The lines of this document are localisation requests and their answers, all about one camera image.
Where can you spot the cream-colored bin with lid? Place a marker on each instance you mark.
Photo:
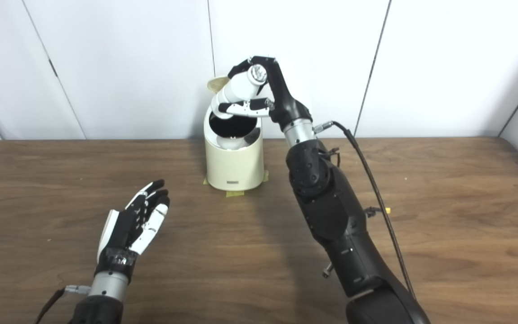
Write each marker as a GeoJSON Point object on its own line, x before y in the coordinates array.
{"type": "Point", "coordinates": [234, 164]}

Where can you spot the long yellow masking tape piece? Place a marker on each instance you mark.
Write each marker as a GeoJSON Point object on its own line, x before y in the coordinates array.
{"type": "Point", "coordinates": [234, 194]}

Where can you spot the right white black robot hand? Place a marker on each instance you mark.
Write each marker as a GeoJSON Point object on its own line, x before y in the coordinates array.
{"type": "Point", "coordinates": [290, 110]}

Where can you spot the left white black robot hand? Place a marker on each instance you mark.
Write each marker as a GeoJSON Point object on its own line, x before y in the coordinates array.
{"type": "Point", "coordinates": [124, 229]}

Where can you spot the small white plastic bottle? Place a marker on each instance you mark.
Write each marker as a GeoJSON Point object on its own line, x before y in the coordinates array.
{"type": "Point", "coordinates": [238, 87]}

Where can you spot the black wall panel hinge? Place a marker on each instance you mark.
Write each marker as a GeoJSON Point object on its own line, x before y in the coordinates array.
{"type": "Point", "coordinates": [53, 68]}

